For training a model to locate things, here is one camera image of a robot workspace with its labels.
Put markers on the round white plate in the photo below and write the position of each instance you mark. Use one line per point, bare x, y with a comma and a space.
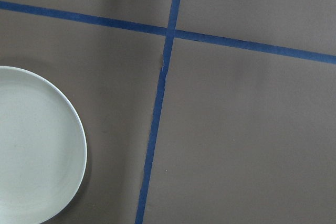
43, 148

